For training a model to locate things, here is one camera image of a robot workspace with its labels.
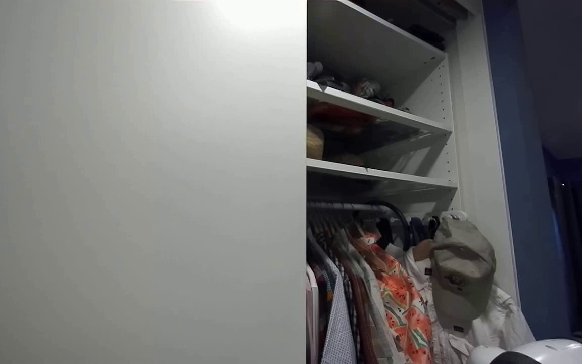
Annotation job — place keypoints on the white wardrobe sliding door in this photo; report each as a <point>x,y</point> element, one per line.
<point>136,183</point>

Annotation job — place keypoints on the orange floral hanging shirt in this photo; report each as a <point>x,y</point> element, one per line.
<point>403,303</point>

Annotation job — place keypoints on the pale grey hanging garment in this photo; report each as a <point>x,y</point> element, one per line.
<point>333,316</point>

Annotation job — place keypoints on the folded items on shelf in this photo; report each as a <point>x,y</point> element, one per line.
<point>337,132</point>

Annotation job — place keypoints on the white wardrobe cabinet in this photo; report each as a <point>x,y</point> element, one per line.
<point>372,40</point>

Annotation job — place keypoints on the dark folded shelf items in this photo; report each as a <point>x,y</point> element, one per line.
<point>351,84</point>

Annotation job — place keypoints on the white hanging shirt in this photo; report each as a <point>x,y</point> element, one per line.
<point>499,324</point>

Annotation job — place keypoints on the khaki baseball cap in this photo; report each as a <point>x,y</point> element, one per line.
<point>463,269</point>

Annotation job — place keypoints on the blue fabric divider panel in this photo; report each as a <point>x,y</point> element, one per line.
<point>524,168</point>

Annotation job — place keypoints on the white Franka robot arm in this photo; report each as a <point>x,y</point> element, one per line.
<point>545,354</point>

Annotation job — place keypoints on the metal clothes rod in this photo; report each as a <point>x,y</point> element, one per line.
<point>351,207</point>

